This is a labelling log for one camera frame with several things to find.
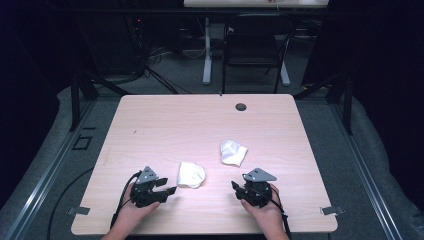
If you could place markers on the white desk top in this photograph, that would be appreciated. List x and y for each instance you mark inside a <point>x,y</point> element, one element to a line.
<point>253,3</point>

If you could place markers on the white desk leg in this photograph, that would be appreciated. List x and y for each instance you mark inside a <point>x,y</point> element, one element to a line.
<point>285,75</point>
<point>207,60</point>

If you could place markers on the person's left hand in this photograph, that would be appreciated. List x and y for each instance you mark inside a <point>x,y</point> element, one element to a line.
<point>133,215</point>

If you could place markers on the person's right hand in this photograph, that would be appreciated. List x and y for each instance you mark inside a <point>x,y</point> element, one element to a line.
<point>265,215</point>

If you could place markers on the black folding chair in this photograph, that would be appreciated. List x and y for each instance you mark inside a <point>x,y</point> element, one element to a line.
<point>253,46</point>

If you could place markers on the grey table grommet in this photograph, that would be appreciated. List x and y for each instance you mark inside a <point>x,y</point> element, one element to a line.
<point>240,107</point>

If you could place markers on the grey metal table bracket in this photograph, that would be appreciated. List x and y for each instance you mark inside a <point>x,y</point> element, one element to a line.
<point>78,210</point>
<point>332,210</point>

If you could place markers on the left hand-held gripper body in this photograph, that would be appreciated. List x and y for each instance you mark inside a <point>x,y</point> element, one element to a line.
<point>146,195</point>

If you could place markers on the black metal stand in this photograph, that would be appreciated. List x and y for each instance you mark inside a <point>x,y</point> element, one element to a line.
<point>76,103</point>
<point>348,103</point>

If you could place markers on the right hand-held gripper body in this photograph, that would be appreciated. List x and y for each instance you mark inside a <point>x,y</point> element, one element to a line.
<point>256,191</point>

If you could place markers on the white sock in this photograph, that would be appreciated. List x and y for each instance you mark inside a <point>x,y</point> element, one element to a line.
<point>190,175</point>
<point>232,152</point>

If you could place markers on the aluminium floor rail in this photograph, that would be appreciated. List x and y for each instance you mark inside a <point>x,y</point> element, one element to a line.
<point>366,173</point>
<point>50,173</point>

